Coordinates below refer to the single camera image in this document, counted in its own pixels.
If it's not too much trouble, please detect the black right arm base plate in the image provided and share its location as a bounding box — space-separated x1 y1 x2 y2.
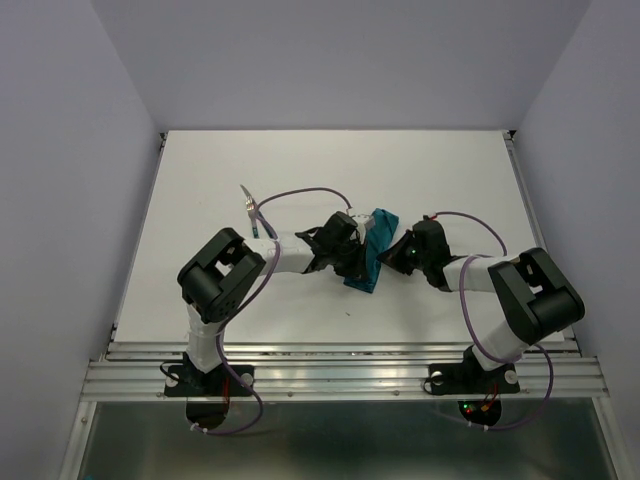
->
422 363 520 396

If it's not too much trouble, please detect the teal cloth napkin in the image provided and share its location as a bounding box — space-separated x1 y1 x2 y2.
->
343 208 399 294

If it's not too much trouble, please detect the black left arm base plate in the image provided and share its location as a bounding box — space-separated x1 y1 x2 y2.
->
159 363 252 398

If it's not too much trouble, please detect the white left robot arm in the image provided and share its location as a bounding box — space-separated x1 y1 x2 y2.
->
177 211 375 394

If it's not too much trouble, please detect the teal handled fork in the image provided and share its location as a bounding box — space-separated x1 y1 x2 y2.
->
245 195 260 238

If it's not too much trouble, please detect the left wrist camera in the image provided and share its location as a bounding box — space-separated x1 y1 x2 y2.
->
351 213 375 231

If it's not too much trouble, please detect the aluminium frame rail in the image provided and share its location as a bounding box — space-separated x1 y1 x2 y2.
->
81 341 609 403

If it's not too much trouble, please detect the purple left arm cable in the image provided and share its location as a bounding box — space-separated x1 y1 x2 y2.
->
192 187 354 435

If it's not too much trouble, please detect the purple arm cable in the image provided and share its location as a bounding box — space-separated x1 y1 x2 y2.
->
192 187 354 435
424 211 556 432

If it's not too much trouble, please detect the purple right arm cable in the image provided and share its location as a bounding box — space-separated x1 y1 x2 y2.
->
424 211 556 432

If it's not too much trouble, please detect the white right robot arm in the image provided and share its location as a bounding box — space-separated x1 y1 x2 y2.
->
378 217 586 390

